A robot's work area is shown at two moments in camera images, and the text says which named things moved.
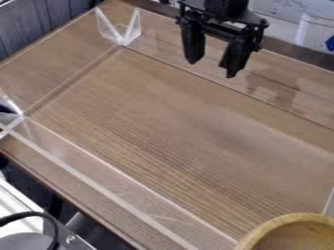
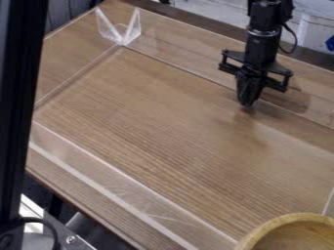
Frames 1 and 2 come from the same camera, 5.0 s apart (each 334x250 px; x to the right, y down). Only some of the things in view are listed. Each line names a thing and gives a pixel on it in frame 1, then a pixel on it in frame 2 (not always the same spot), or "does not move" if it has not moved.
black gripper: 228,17 -> 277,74
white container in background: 313,27 does not move
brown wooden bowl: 291,231 does not move
